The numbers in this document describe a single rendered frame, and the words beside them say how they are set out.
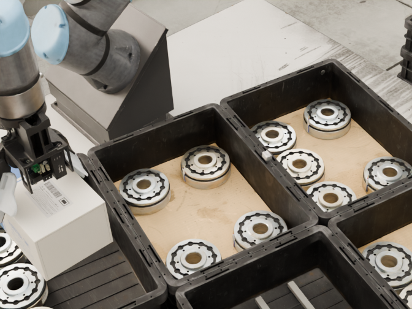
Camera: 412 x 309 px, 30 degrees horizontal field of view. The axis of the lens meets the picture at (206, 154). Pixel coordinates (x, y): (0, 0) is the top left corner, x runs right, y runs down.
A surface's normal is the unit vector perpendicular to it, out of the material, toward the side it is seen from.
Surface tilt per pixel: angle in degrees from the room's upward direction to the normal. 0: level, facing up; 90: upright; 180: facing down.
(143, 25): 44
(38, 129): 90
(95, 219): 90
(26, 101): 90
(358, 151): 0
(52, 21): 51
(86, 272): 0
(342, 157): 0
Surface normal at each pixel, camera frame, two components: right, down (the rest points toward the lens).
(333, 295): -0.05, -0.73
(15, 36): 0.73, 0.40
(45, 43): -0.65, -0.11
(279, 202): -0.88, 0.35
